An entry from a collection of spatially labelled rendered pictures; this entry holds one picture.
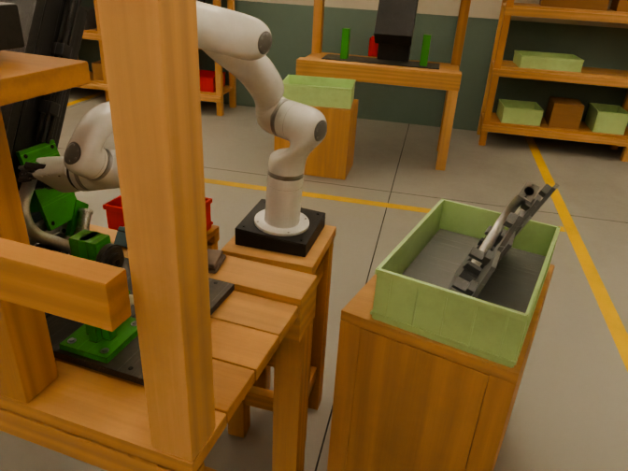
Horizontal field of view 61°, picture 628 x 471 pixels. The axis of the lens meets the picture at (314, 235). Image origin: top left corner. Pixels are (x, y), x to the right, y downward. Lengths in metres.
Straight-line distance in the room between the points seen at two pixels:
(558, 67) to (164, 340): 5.65
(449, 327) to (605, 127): 5.11
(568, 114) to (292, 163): 4.94
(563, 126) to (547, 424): 4.27
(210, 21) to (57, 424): 0.92
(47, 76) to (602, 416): 2.49
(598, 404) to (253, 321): 1.86
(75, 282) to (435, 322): 0.97
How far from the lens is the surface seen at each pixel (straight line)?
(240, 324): 1.41
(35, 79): 0.99
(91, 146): 1.20
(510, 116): 6.25
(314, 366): 2.27
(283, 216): 1.78
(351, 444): 1.95
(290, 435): 1.88
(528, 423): 2.60
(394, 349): 1.62
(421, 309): 1.53
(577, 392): 2.87
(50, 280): 0.93
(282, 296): 1.48
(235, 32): 1.34
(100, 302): 0.89
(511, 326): 1.48
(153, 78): 0.74
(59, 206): 1.55
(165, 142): 0.75
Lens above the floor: 1.72
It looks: 27 degrees down
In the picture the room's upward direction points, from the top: 3 degrees clockwise
